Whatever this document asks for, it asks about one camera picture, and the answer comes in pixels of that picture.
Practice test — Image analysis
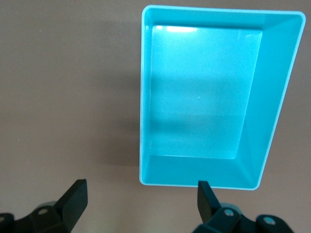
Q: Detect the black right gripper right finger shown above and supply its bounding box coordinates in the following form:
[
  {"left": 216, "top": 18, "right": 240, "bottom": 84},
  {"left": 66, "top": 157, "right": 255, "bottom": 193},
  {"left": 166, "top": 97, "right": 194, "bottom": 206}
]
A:
[{"left": 191, "top": 181, "right": 296, "bottom": 233}]

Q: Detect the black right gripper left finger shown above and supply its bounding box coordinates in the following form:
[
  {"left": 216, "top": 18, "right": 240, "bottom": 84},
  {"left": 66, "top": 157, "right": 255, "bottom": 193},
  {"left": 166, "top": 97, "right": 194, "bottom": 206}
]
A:
[{"left": 0, "top": 179, "right": 88, "bottom": 233}]

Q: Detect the blue plastic box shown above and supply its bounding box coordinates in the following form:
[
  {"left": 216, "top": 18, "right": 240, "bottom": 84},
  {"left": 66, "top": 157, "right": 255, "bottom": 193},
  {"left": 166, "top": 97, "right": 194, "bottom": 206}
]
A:
[{"left": 139, "top": 4, "right": 306, "bottom": 192}]

